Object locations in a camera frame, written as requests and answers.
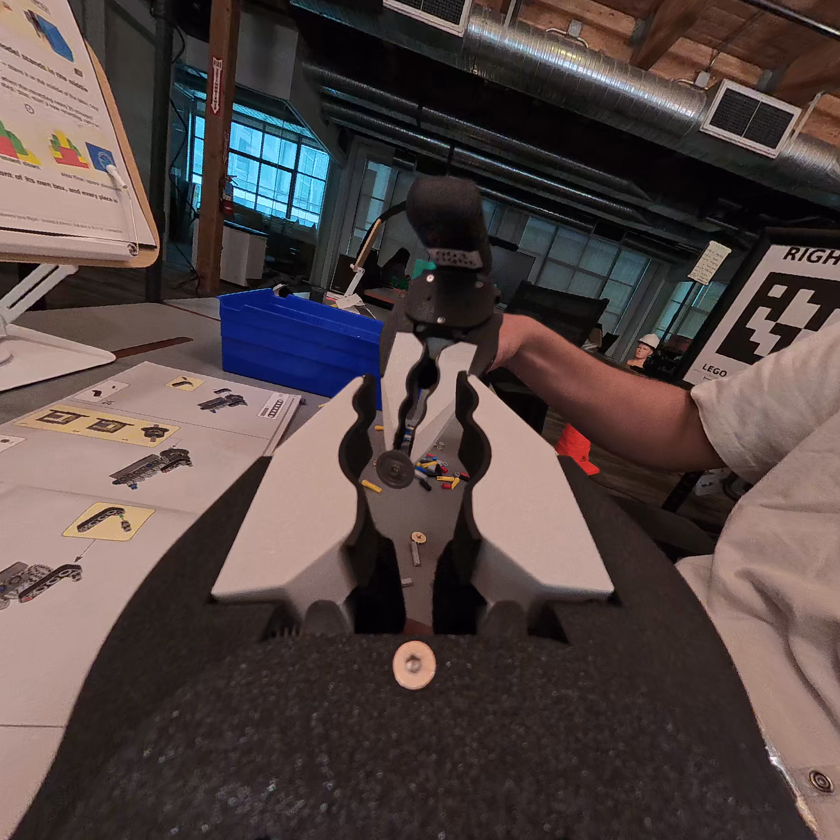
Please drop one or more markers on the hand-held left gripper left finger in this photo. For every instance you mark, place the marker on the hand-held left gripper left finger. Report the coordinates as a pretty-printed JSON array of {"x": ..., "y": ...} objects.
[{"x": 295, "y": 525}]

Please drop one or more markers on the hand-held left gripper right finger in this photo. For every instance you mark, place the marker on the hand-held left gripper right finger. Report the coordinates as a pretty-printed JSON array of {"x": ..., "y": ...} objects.
[{"x": 544, "y": 525}]

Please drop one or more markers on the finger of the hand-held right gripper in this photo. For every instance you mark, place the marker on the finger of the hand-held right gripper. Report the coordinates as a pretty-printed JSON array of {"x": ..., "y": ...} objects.
[
  {"x": 397, "y": 394},
  {"x": 446, "y": 387}
]

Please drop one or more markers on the grey lego differential housing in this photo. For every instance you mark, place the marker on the grey lego differential housing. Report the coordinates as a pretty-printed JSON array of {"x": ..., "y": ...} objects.
[{"x": 396, "y": 469}]

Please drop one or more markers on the person's right forearm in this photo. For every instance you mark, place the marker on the person's right forearm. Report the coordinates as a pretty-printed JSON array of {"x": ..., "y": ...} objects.
[{"x": 590, "y": 407}]

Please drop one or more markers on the pile of small lego pins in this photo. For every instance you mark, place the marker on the pile of small lego pins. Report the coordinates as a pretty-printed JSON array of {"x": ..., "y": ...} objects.
[{"x": 439, "y": 469}]

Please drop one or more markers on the lego instruction booklet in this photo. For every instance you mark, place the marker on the lego instruction booklet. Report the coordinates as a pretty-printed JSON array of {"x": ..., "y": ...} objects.
[{"x": 131, "y": 472}]

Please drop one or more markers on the orange traffic cone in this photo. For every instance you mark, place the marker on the orange traffic cone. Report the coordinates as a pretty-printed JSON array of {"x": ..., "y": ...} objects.
[{"x": 577, "y": 453}]

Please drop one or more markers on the black mesh office chair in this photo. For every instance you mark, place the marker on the black mesh office chair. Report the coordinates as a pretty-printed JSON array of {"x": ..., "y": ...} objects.
[{"x": 558, "y": 315}]

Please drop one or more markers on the blue plastic bin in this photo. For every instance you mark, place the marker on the blue plastic bin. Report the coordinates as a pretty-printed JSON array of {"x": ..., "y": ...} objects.
[{"x": 289, "y": 341}]

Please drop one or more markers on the window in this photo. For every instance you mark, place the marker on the window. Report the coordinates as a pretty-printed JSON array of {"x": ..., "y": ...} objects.
[
  {"x": 590, "y": 253},
  {"x": 262, "y": 170}
]

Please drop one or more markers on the mannequin with white helmet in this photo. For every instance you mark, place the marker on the mannequin with white helmet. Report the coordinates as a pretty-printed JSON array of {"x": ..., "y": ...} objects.
[{"x": 646, "y": 351}]

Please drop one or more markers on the person's white printed shirt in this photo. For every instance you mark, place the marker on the person's white printed shirt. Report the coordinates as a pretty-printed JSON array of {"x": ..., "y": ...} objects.
[{"x": 774, "y": 525}]

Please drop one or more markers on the paper note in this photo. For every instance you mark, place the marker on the paper note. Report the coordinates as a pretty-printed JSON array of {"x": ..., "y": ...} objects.
[{"x": 709, "y": 261}]

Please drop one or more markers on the white air vent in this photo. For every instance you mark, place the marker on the white air vent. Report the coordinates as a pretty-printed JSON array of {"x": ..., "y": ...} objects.
[
  {"x": 426, "y": 10},
  {"x": 751, "y": 118}
]

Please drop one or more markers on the white board stand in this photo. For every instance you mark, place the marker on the white board stand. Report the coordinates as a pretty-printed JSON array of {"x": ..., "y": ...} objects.
[{"x": 39, "y": 354}]

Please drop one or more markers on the framed black white marker sign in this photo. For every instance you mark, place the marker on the framed black white marker sign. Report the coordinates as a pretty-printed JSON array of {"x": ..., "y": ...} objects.
[{"x": 774, "y": 308}]

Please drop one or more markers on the printed instruction board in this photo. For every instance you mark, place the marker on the printed instruction board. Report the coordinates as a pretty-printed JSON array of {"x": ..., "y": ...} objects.
[{"x": 59, "y": 131}]

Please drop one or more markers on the silver air duct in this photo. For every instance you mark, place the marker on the silver air duct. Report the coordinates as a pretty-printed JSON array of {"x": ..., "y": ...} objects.
[{"x": 590, "y": 79}]

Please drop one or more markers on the wooden post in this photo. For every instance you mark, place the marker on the wooden post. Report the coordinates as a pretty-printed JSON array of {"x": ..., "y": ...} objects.
[{"x": 220, "y": 131}]

